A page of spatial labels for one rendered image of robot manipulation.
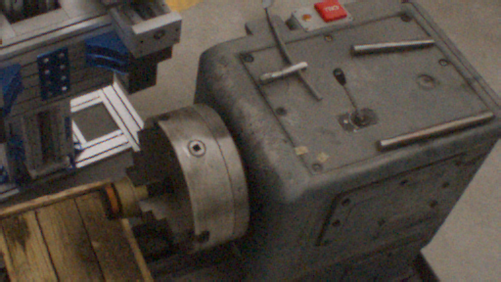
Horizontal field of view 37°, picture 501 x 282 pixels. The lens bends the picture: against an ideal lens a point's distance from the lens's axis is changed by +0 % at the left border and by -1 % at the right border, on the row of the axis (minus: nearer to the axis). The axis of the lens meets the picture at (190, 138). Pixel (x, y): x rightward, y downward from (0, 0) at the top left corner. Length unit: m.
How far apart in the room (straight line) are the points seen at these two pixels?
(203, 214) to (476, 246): 1.78
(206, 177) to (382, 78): 0.47
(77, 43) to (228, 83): 0.53
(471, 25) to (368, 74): 2.30
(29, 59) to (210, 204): 0.70
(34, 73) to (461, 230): 1.84
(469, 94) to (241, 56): 0.51
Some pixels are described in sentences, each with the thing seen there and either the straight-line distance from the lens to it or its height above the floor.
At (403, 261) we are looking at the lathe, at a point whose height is 0.68.
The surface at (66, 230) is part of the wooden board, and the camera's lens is 1.81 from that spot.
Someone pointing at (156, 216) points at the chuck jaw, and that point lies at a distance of 1.56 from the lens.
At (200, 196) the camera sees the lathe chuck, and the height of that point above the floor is 1.19.
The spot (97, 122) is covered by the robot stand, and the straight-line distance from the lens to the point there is 2.86.
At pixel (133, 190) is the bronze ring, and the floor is 1.12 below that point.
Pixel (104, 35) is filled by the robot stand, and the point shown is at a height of 1.03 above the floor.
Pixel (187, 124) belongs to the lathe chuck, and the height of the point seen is 1.23.
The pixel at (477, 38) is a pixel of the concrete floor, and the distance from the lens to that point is 3.91.
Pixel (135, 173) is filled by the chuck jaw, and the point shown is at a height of 1.14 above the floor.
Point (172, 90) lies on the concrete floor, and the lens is 3.26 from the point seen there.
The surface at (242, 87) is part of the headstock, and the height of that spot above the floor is 1.25.
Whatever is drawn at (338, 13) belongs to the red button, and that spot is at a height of 1.27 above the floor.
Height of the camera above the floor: 2.43
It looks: 52 degrees down
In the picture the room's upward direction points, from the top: 7 degrees clockwise
